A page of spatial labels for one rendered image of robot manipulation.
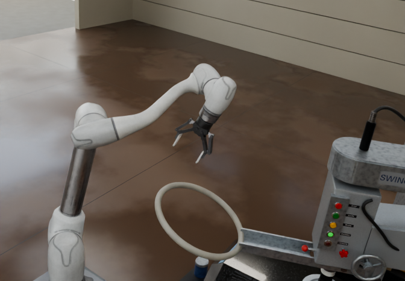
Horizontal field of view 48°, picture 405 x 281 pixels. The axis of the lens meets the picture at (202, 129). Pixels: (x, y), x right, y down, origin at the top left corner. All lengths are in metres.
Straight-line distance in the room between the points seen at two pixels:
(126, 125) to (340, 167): 0.91
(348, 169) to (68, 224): 1.29
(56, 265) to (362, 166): 1.37
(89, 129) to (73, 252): 0.57
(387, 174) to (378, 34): 6.38
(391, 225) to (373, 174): 0.29
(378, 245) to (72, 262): 1.35
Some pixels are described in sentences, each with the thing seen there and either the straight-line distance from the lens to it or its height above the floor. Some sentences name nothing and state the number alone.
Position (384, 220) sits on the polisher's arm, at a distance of 2.20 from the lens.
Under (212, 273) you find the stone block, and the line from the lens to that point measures 2.64.
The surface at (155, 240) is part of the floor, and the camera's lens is 3.91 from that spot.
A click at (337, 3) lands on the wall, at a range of 8.41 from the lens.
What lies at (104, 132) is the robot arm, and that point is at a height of 1.67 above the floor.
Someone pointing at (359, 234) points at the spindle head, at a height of 1.31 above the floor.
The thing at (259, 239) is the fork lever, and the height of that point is 1.06.
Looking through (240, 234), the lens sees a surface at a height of 1.09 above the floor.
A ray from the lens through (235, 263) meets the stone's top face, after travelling 2.59.
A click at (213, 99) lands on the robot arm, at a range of 1.96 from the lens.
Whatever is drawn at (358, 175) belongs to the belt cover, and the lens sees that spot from 1.98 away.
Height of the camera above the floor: 2.53
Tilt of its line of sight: 26 degrees down
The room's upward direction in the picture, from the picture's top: 6 degrees clockwise
